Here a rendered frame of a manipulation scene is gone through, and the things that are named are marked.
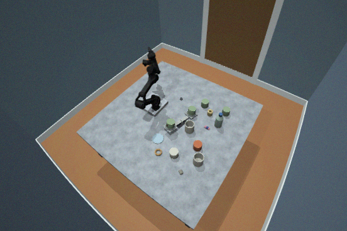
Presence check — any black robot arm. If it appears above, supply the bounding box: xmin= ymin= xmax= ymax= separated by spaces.
xmin=135 ymin=60 xmax=161 ymax=111

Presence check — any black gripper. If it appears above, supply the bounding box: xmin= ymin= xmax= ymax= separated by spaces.
xmin=148 ymin=47 xmax=157 ymax=67

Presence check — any pale blue round dish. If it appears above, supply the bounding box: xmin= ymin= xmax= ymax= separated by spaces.
xmin=152 ymin=134 xmax=164 ymax=144

